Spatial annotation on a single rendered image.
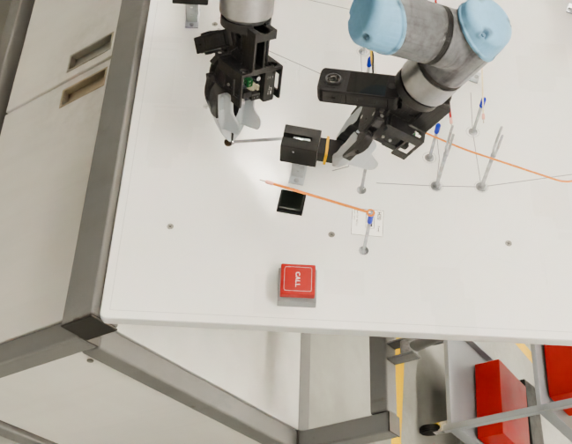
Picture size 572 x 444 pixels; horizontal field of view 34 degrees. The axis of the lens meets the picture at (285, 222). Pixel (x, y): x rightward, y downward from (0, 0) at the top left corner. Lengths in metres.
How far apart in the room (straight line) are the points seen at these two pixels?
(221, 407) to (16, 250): 0.44
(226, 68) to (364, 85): 0.19
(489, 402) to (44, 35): 2.78
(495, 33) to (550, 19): 0.62
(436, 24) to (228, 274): 0.48
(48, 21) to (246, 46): 0.83
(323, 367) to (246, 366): 1.81
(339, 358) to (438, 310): 2.27
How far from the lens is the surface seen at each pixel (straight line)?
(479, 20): 1.17
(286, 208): 1.43
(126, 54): 1.66
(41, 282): 1.56
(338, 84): 1.30
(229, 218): 1.43
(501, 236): 1.46
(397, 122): 1.32
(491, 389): 4.23
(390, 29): 1.13
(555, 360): 3.97
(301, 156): 1.41
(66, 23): 2.00
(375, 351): 1.78
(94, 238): 1.44
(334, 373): 3.58
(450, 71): 1.21
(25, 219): 1.70
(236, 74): 1.31
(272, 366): 1.79
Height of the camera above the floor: 1.79
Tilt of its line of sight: 30 degrees down
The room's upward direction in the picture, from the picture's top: 70 degrees clockwise
